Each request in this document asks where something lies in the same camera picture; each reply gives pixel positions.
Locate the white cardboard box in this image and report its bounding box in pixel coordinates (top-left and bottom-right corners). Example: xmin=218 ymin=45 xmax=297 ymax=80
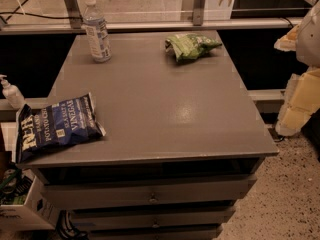
xmin=0 ymin=177 xmax=60 ymax=231

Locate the clear plastic water bottle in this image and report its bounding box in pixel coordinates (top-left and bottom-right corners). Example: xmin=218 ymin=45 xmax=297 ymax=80
xmin=83 ymin=0 xmax=111 ymax=63

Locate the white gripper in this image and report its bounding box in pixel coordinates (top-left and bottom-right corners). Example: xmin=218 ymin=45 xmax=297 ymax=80
xmin=274 ymin=1 xmax=320 ymax=136

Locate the grey metal frame post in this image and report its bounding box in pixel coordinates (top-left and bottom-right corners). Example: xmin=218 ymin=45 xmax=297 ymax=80
xmin=193 ymin=0 xmax=205 ymax=26
xmin=64 ymin=0 xmax=82 ymax=29

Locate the white pump dispenser bottle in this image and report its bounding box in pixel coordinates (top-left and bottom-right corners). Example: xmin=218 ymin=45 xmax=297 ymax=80
xmin=0 ymin=75 xmax=25 ymax=109

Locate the grey drawer cabinet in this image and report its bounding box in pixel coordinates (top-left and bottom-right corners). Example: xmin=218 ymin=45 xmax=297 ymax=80
xmin=27 ymin=33 xmax=278 ymax=240

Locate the black cable on ledge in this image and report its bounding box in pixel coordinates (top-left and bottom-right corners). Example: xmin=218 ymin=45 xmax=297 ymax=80
xmin=0 ymin=0 xmax=84 ymax=22

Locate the grey metal frame post right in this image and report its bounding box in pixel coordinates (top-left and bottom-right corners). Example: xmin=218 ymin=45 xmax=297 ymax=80
xmin=193 ymin=0 xmax=205 ymax=26

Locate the grey metal frame post left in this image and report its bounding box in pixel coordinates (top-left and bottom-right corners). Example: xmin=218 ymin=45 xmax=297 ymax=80
xmin=64 ymin=0 xmax=82 ymax=29

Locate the blue potato chip bag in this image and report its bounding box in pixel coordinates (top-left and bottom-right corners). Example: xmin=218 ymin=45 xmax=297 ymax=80
xmin=16 ymin=93 xmax=106 ymax=163

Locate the green chip bag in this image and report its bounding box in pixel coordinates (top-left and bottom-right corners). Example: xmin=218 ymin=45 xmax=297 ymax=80
xmin=165 ymin=33 xmax=222 ymax=62

